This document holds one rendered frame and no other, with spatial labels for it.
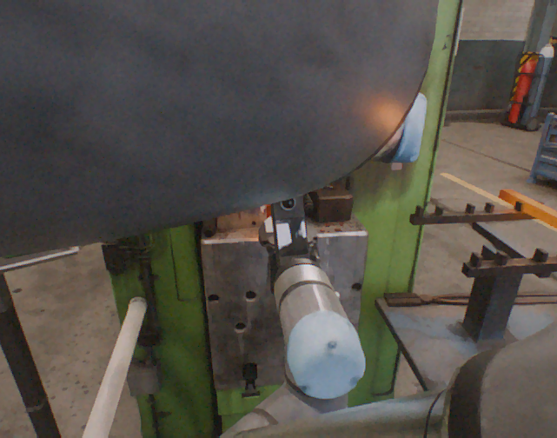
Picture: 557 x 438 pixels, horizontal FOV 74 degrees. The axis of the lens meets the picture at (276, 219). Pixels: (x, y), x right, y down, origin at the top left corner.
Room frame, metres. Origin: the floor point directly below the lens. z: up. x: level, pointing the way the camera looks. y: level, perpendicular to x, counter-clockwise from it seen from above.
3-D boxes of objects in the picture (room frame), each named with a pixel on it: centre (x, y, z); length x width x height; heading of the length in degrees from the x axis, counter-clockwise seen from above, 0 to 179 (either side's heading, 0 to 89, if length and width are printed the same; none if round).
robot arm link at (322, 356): (0.32, -0.05, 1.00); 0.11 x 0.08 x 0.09; 8
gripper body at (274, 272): (0.48, -0.02, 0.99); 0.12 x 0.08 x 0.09; 8
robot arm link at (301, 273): (0.40, -0.04, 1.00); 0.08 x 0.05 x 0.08; 98
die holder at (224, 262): (1.01, 0.01, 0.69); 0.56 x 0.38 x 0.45; 8
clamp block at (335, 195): (0.87, -0.13, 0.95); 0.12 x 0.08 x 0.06; 8
